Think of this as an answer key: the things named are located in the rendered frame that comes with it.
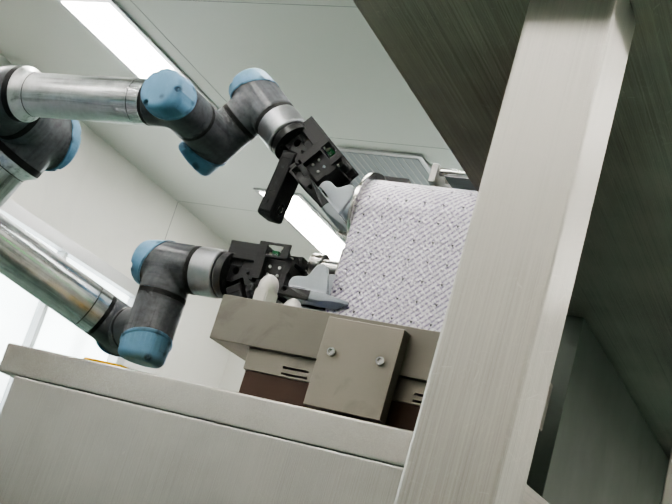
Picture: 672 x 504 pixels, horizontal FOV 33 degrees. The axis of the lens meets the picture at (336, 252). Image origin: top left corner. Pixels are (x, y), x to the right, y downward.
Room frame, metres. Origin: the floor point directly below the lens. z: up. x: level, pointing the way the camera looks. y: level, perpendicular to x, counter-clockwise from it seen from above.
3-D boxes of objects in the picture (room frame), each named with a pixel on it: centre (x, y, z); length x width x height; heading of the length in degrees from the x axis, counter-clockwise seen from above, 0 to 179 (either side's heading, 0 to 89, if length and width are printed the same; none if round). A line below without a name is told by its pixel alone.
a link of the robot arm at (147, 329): (1.74, 0.24, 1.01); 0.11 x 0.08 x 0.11; 25
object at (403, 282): (1.54, -0.11, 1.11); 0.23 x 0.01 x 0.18; 62
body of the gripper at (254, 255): (1.65, 0.10, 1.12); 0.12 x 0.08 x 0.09; 62
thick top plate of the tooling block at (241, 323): (1.41, -0.09, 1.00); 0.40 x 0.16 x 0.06; 62
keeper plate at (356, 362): (1.32, -0.06, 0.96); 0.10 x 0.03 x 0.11; 62
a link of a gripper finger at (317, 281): (1.58, 0.01, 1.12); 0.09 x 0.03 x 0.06; 61
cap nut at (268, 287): (1.45, 0.07, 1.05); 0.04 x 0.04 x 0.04
